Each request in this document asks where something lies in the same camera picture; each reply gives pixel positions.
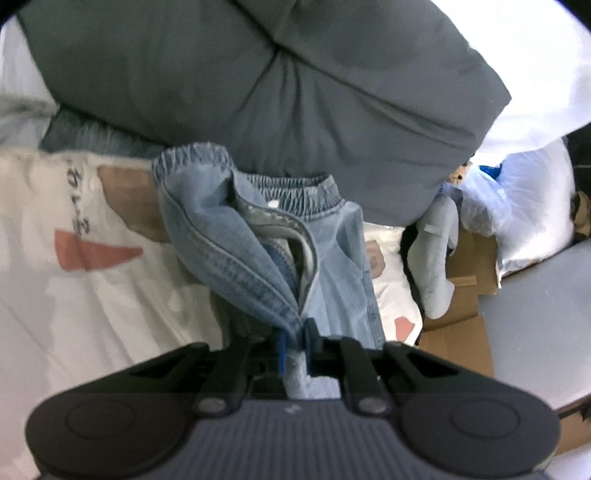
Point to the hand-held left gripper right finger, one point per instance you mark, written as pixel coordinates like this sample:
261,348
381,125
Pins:
308,351

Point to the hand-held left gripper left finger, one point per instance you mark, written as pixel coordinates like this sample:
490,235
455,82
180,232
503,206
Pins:
280,353

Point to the light blue jeans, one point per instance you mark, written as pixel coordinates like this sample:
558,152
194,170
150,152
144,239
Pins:
231,240

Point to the brown cardboard box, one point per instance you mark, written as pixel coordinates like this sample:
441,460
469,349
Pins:
455,341

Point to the grey neck pillow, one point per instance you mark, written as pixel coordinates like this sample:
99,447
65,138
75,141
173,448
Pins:
434,258

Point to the bear printed blanket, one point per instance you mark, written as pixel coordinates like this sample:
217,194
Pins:
92,300

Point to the clear plastic bag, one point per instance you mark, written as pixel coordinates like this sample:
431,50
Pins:
485,203

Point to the teddy bear toy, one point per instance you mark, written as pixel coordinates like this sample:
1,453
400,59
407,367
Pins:
458,174

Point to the large grey wrapped block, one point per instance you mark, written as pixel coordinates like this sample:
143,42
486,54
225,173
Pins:
540,332

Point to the white plastic bag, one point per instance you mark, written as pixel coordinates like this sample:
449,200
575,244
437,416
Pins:
540,207

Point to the dark grey-green garment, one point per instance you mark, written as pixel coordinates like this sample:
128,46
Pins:
231,69

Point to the white curtain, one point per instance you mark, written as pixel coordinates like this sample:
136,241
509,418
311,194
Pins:
545,69

